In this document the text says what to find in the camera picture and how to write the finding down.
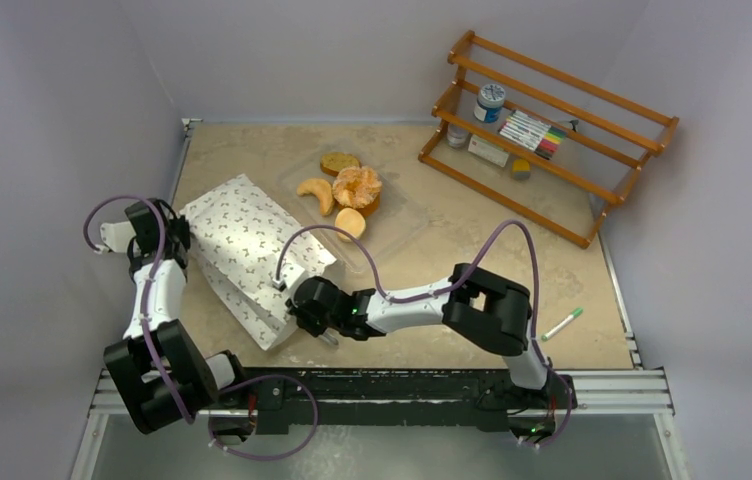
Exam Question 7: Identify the metal tongs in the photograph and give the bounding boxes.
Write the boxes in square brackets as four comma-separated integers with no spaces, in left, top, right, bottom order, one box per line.
[320,333,339,348]

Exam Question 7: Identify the white patterned paper bag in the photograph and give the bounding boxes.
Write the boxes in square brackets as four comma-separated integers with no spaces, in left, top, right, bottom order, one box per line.
[181,174,336,351]

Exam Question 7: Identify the fake round bun tan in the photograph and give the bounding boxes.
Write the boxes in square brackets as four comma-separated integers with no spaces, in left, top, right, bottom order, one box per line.
[334,208,367,239]

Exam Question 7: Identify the fake croissant tan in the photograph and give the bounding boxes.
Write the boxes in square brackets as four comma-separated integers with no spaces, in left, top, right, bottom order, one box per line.
[296,178,335,216]

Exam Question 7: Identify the fake orange bread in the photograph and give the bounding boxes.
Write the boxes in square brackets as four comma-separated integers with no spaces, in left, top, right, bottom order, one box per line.
[332,166,383,217]

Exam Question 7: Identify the fake bread slice brown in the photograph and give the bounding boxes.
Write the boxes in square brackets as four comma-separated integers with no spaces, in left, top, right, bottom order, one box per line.
[319,152,361,177]

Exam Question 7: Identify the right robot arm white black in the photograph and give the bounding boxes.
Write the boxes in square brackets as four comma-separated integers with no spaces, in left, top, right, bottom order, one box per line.
[275,263,553,407]

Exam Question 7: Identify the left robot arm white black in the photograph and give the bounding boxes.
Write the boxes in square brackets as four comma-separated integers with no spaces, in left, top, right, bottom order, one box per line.
[103,199,250,434]

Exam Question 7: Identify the clear plastic tray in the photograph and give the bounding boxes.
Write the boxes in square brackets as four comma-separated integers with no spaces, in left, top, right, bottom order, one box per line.
[277,141,428,266]

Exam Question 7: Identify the white card box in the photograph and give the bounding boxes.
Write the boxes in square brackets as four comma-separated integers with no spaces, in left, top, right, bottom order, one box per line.
[468,135,510,167]

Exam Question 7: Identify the yellow grey sponge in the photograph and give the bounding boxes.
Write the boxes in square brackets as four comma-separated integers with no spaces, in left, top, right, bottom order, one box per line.
[510,157,531,181]

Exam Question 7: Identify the green white marker pen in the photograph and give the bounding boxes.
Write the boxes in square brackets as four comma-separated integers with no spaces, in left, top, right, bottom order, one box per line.
[541,307,584,342]

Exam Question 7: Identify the white jar blue label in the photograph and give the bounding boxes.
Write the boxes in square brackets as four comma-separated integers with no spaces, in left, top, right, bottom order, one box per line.
[473,83,506,124]

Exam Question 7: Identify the orange wooden shelf rack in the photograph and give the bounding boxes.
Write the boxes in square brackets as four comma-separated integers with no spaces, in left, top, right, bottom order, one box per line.
[418,30,679,248]

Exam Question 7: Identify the pack of coloured markers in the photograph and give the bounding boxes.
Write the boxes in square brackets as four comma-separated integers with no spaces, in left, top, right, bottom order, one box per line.
[498,110,567,160]

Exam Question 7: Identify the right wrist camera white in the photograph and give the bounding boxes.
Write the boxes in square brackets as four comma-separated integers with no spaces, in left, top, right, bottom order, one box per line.
[271,264,311,299]

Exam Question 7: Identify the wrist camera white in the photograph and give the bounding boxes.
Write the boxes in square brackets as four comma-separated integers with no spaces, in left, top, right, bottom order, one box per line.
[94,221,135,254]
[271,264,311,299]

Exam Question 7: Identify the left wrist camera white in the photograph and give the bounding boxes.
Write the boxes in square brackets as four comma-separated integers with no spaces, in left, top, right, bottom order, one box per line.
[94,221,135,254]

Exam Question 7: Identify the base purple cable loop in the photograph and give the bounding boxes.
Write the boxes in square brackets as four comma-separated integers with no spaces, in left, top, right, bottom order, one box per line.
[206,374,320,462]

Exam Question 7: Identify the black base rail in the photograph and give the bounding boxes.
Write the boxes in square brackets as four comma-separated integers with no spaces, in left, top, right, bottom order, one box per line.
[181,368,576,436]

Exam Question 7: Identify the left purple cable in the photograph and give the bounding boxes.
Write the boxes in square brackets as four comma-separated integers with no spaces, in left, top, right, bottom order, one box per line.
[82,195,212,425]

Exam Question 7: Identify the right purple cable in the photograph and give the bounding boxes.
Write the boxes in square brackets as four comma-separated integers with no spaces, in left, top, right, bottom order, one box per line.
[273,219,576,452]

